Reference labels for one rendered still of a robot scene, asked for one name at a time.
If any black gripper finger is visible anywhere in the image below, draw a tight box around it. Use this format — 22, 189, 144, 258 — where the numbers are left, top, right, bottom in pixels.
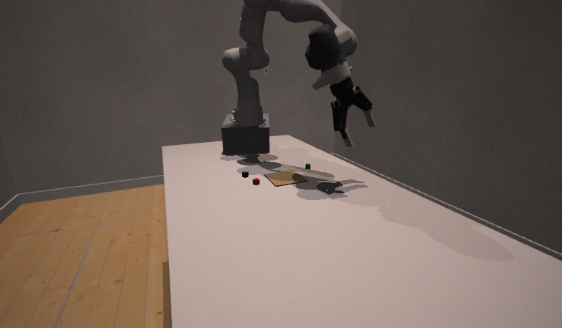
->
331, 97, 354, 147
350, 86, 376, 127

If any tan flat mat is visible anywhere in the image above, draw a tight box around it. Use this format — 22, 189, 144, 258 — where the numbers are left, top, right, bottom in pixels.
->
264, 170, 308, 187

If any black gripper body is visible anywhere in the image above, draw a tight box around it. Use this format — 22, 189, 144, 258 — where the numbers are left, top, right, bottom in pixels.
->
330, 77, 355, 107

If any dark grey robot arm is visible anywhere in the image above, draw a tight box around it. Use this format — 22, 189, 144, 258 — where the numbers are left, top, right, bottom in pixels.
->
222, 0, 357, 127

